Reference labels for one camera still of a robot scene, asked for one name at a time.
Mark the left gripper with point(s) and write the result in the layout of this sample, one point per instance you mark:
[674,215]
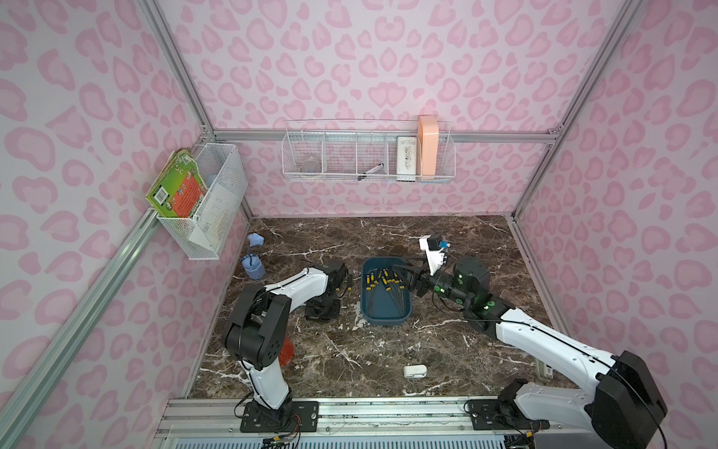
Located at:
[323,306]

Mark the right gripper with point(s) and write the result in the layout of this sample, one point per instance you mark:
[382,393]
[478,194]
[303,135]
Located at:
[419,279]

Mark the teal plastic storage box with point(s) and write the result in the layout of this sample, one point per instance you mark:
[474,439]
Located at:
[385,299]

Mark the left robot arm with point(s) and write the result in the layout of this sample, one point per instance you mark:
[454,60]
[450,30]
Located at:
[256,328]

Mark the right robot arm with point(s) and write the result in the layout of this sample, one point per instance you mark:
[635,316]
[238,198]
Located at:
[615,396]

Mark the pink box in basket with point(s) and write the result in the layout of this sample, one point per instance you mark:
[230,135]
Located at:
[428,136]

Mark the red pencil cup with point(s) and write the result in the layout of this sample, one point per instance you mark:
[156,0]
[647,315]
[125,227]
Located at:
[287,352]

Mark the blue spray bottle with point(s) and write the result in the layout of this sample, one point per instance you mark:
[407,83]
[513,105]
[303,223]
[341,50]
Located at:
[252,263]

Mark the small white eraser block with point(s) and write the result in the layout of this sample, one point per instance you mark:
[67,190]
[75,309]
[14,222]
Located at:
[415,371]

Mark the black marker in basket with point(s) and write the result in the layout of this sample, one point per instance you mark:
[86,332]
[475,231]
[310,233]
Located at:
[372,171]

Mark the white card in basket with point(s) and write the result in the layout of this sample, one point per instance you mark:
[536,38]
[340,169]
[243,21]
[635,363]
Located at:
[406,158]

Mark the white papers in basket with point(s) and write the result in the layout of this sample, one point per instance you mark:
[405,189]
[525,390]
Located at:
[214,218]

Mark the grey cup in basket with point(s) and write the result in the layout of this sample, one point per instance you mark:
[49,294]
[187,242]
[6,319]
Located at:
[311,165]

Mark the grey white stapler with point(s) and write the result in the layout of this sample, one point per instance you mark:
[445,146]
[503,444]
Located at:
[544,371]

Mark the white mesh side basket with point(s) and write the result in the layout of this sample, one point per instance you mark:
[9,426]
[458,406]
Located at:
[216,162]

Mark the green red booklet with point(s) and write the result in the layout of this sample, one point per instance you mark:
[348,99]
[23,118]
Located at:
[179,189]

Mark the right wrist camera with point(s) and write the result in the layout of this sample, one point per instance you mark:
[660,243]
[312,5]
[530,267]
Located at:
[435,247]

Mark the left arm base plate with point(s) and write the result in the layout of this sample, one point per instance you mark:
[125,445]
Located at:
[257,418]

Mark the white wire wall basket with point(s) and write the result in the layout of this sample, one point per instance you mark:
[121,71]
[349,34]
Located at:
[349,147]

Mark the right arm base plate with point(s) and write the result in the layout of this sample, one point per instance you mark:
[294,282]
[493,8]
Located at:
[496,414]

